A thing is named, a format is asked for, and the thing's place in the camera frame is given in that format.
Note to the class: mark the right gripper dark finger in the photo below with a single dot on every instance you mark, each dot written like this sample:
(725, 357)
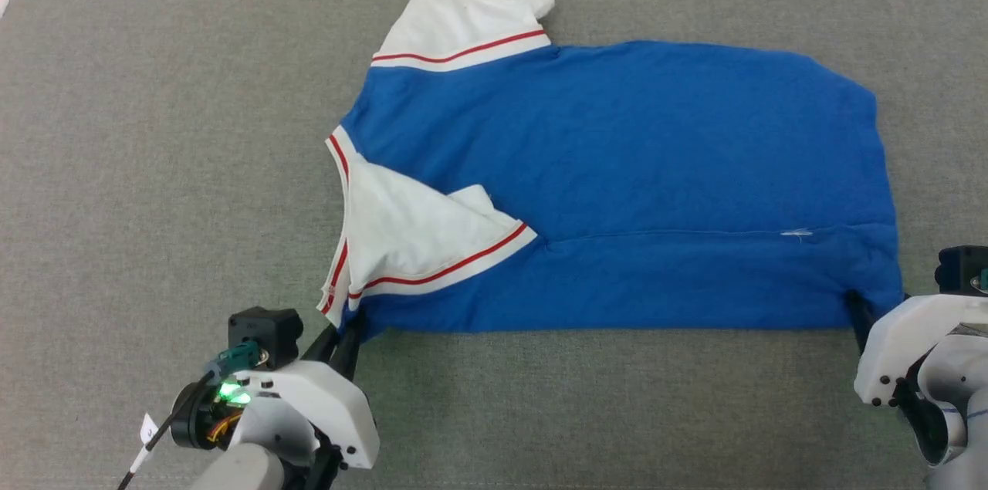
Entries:
(861, 320)

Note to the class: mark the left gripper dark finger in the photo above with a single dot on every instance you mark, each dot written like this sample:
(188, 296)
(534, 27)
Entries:
(351, 347)
(326, 347)

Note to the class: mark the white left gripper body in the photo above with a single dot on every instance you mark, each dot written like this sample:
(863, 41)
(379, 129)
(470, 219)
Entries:
(324, 405)

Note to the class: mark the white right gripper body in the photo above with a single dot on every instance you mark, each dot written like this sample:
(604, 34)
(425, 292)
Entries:
(895, 343)

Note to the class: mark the blue and white t-shirt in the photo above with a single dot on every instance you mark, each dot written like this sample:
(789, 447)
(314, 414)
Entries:
(617, 150)

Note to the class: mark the grey fabric sofa cushion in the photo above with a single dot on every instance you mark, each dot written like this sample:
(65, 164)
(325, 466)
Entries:
(154, 166)

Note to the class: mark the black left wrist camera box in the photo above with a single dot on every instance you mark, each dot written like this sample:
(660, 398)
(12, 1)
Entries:
(266, 336)

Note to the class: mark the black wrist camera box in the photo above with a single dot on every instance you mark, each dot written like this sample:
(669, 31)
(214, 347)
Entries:
(266, 336)
(961, 270)

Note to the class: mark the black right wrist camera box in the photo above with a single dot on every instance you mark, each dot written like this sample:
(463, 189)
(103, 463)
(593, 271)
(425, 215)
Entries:
(961, 270)

